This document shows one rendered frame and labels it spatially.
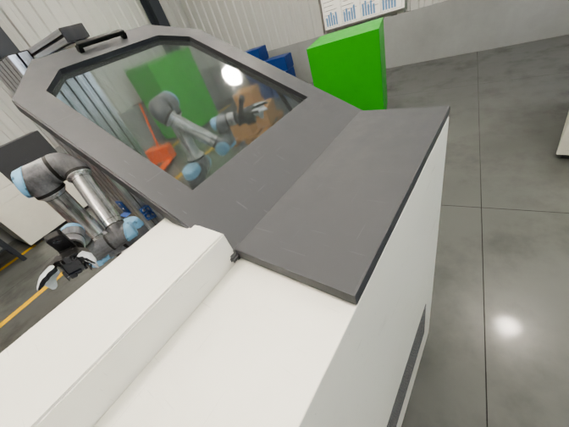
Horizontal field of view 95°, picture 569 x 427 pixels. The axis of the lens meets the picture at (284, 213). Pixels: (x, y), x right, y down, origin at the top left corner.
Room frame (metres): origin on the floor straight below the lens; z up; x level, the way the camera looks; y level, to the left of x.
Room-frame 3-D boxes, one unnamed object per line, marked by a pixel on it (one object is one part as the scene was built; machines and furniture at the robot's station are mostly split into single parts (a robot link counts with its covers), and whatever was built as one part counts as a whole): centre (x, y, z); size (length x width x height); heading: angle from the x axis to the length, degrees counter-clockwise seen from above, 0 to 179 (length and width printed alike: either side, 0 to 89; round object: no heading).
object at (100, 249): (0.93, 0.77, 1.34); 0.11 x 0.08 x 0.11; 114
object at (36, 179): (1.16, 0.90, 1.41); 0.15 x 0.12 x 0.55; 114
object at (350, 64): (4.19, -1.73, 0.65); 0.95 x 0.86 x 1.30; 57
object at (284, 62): (7.59, -0.97, 0.61); 1.26 x 0.48 x 1.22; 49
